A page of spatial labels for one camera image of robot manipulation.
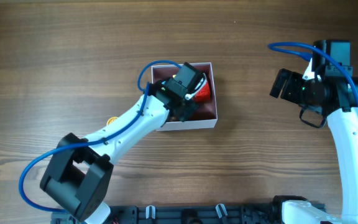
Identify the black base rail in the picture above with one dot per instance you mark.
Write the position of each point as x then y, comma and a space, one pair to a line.
250, 213

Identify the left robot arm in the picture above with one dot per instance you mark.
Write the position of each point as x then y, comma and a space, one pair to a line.
78, 174

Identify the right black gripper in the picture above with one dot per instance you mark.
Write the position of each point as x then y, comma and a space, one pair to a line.
291, 88

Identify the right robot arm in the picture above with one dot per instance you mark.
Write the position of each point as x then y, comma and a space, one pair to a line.
333, 99

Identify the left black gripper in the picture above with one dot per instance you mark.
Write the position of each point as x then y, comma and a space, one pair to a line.
184, 113

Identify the red toy truck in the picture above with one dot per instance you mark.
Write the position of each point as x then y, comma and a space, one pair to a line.
204, 95

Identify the yellow round fan wheel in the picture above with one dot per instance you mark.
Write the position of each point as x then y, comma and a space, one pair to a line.
111, 120

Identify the white cardboard box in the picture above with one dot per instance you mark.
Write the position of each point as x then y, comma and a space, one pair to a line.
206, 116

